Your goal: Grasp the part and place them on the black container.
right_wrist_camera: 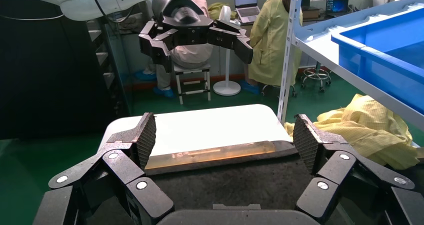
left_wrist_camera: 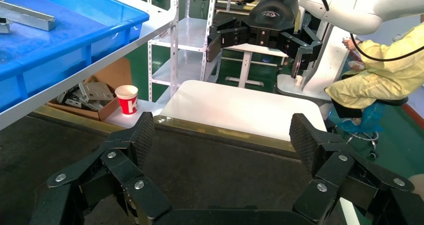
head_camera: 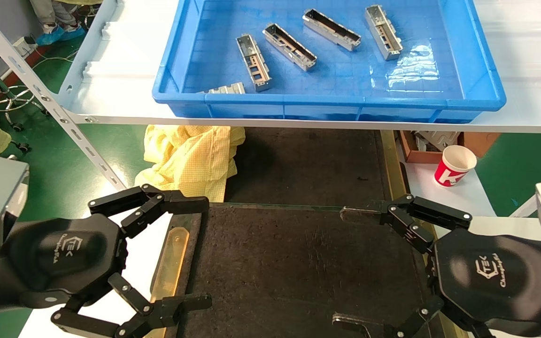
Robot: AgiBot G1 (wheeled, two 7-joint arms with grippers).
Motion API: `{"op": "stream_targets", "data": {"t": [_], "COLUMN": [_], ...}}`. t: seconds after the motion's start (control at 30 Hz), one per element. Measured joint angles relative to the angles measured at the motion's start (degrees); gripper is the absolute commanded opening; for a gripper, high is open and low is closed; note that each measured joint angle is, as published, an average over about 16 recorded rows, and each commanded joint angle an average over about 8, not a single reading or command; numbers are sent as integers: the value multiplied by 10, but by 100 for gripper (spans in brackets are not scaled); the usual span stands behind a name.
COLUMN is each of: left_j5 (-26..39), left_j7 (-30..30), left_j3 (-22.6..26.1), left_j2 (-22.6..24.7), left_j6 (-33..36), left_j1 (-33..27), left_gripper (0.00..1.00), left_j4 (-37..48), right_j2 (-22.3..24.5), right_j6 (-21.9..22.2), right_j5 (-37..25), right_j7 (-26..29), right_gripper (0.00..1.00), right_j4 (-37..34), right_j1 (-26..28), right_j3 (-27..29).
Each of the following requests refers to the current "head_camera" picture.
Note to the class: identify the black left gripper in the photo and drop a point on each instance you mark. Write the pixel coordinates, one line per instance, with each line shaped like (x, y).
(59, 258)

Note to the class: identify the white metal shelf board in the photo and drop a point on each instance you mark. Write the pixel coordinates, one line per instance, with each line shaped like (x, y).
(125, 94)

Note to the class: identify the black mat with brass rim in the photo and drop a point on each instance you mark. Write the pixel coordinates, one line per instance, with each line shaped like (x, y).
(308, 164)

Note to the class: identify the brown cardboard box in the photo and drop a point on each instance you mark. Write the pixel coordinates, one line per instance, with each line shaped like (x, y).
(479, 141)

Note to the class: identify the amber translucent strip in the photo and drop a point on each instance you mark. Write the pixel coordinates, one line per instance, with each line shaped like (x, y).
(169, 263)

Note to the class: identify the red and white paper cup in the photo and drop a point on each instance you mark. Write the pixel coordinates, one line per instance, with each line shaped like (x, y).
(451, 171)

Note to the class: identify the yellow checked cloth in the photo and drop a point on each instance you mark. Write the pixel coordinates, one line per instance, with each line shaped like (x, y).
(190, 159)

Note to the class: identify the silver metal channel part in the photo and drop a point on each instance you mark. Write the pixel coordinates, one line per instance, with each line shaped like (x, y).
(384, 33)
(257, 70)
(228, 88)
(334, 33)
(289, 47)

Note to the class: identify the grey metal brackets pile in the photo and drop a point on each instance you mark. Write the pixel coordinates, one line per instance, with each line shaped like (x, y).
(435, 138)

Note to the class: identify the white power strip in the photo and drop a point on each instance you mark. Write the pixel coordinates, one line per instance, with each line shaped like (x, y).
(24, 46)

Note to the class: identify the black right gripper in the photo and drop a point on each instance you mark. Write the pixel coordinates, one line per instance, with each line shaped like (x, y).
(491, 277)

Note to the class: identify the blue plastic tray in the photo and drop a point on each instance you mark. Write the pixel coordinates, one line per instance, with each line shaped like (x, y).
(327, 80)

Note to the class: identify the white slotted shelf post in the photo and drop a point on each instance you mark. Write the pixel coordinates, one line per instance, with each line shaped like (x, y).
(26, 75)
(524, 206)

